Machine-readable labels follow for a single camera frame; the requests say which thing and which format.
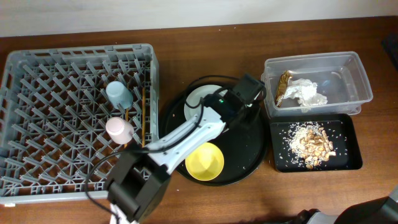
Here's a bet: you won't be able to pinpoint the pink plastic cup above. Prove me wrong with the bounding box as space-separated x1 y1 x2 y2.
106 117 134 144

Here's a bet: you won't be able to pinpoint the wooden chopstick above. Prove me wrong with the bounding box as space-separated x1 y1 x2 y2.
124 109 129 148
142 87 146 147

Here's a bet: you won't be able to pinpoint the grey plastic dishwasher rack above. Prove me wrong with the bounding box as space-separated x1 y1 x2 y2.
1 44 159 205

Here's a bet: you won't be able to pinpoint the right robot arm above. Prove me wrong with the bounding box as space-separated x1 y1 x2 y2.
289 187 397 224

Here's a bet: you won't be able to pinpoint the round black serving tray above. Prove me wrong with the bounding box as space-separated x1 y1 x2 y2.
159 93 269 186

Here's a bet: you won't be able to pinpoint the clear plastic storage bin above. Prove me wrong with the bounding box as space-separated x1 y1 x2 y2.
261 52 373 118

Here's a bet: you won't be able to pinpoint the blue plastic cup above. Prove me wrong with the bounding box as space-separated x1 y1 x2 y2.
106 81 133 110

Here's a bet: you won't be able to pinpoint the white paper napkin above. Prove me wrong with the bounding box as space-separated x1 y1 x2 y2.
284 78 328 106

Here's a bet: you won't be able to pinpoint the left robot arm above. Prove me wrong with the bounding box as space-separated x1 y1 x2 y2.
105 74 265 223

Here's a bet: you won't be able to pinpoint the yellow bowl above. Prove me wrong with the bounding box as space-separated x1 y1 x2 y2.
185 142 224 181

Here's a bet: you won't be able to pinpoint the gold foil snack wrapper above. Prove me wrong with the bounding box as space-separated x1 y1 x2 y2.
274 70 293 108

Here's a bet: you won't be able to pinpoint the black rectangular tray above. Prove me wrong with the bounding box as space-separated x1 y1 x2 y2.
270 114 363 172

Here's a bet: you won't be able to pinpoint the food scraps in bowl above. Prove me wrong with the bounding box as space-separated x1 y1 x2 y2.
277 121 347 170

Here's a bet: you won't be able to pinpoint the white round plate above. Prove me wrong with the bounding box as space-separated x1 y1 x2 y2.
183 84 231 134

